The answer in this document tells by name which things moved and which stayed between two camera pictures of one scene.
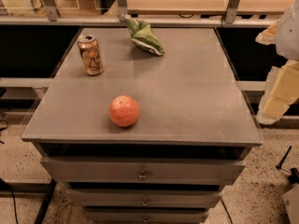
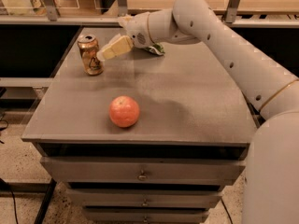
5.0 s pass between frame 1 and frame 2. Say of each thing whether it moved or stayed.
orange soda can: stayed
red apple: stayed
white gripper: moved
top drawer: stayed
